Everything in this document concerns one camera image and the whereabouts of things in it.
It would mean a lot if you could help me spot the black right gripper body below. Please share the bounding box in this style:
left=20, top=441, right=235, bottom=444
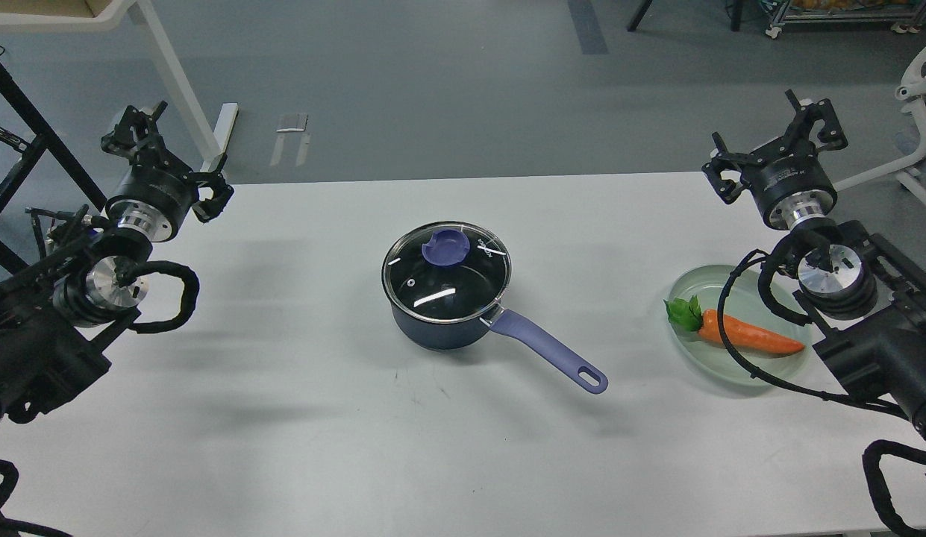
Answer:
left=752, top=157, right=837, bottom=230

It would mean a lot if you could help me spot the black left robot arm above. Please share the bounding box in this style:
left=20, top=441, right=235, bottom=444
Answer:
left=0, top=102, right=234, bottom=424

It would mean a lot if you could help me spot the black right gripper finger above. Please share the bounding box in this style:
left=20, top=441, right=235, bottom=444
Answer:
left=702, top=132, right=766, bottom=204
left=783, top=89, right=848, bottom=157

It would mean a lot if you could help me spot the orange toy carrot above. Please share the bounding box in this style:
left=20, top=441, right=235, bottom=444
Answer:
left=663, top=295, right=806, bottom=357

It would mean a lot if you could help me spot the black metal rack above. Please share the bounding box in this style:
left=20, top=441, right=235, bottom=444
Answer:
left=0, top=61, right=107, bottom=274

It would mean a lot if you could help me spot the blue saucepan with handle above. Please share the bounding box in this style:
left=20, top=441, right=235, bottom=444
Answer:
left=384, top=221, right=609, bottom=395

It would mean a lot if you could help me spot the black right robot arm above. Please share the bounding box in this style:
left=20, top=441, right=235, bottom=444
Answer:
left=702, top=89, right=926, bottom=536

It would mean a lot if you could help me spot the glass lid with blue knob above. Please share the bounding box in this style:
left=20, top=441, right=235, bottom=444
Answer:
left=381, top=221, right=513, bottom=324

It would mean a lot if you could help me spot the white table frame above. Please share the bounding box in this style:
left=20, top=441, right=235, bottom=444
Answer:
left=0, top=1, right=239, bottom=172

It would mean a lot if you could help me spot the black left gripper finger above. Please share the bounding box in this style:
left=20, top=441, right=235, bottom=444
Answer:
left=101, top=101, right=172, bottom=171
left=187, top=153, right=234, bottom=223

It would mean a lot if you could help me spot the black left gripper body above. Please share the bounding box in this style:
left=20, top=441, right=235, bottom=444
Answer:
left=105, top=166, right=198, bottom=242

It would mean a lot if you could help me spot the white chair base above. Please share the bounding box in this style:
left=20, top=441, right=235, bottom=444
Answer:
left=834, top=46, right=926, bottom=207

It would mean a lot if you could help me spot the wheeled metal cart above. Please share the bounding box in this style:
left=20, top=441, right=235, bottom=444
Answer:
left=759, top=1, right=926, bottom=40

